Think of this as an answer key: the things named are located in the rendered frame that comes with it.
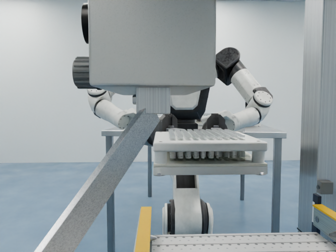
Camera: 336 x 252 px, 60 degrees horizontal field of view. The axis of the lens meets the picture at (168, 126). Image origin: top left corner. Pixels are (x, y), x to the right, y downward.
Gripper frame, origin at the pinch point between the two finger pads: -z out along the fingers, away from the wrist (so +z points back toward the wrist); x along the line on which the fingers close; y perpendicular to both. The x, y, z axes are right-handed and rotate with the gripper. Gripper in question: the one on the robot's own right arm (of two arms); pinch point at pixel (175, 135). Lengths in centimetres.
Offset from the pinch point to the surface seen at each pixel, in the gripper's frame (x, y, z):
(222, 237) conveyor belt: 11.5, 18.7, -39.1
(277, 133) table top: 6, -95, 35
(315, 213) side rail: 8.9, 4.7, -45.1
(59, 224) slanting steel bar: 0, 44, -51
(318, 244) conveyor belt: 12, 9, -48
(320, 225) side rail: 10.2, 5.4, -46.3
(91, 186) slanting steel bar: -2, 42, -50
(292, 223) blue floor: 91, -180, 79
